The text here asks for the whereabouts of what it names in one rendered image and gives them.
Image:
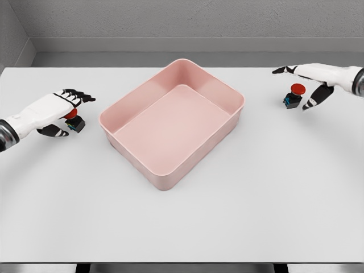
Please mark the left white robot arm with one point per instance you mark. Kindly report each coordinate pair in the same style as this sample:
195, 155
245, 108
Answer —
17, 126

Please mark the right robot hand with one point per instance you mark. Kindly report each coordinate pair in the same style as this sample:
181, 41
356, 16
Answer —
315, 72

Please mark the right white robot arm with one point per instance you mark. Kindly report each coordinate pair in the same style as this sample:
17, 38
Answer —
353, 79

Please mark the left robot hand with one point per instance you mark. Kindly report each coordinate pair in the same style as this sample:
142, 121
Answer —
54, 106

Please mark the red-button industrial switch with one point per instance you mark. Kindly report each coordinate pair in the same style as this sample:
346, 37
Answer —
294, 96
76, 122

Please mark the pink rectangular basket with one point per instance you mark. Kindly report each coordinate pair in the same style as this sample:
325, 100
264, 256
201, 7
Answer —
173, 125

